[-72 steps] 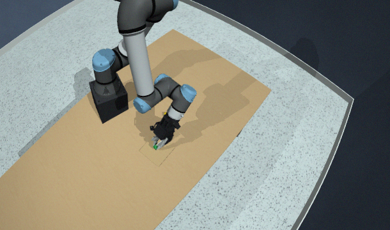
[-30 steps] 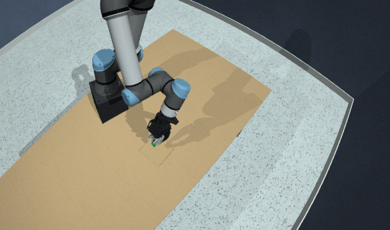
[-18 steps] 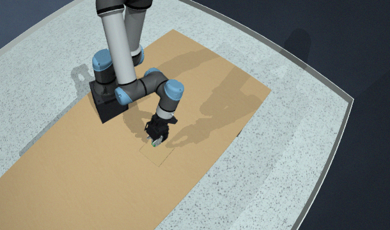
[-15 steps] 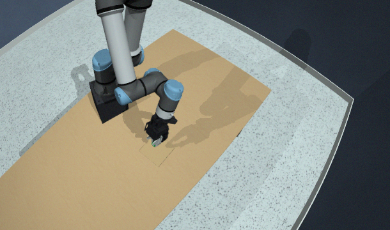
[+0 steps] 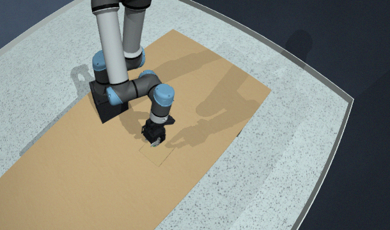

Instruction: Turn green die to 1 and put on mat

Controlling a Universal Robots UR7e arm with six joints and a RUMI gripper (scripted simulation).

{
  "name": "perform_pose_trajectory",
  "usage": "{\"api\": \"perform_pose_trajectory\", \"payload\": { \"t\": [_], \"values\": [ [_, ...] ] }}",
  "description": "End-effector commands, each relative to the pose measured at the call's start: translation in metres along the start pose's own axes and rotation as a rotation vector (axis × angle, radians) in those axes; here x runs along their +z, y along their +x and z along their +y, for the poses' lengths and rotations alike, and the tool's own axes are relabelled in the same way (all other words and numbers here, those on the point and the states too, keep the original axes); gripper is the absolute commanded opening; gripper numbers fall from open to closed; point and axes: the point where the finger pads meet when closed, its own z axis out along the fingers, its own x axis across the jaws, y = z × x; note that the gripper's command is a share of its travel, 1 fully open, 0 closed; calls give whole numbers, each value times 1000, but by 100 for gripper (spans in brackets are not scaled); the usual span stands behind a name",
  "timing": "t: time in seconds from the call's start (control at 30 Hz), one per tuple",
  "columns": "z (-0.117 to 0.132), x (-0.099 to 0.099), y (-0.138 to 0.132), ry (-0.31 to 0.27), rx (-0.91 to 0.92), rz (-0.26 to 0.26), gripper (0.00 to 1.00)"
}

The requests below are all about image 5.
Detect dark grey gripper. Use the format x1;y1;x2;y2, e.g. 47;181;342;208
141;118;166;147

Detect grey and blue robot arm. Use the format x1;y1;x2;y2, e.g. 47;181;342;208
91;0;175;125

